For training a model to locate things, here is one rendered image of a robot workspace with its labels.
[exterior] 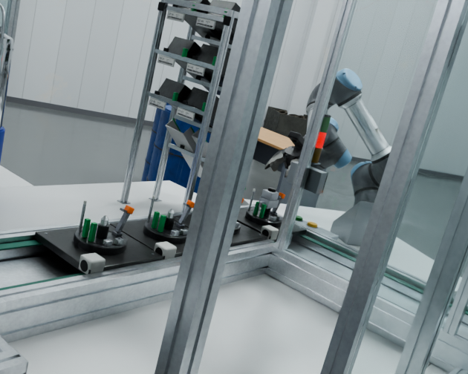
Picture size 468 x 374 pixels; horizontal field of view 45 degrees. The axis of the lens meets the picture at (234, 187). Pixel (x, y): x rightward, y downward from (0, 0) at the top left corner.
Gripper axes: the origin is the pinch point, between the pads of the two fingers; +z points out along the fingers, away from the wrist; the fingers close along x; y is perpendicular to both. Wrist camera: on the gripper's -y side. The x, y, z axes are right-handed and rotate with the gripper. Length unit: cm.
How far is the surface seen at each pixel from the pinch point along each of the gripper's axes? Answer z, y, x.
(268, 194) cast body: 6.8, 6.2, -0.8
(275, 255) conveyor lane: 26.0, 10.3, -18.6
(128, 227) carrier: 58, -17, 7
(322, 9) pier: -623, 280, 430
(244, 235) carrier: 28.9, 3.6, -8.9
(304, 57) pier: -568, 343, 434
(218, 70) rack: 0.7, -36.4, 19.0
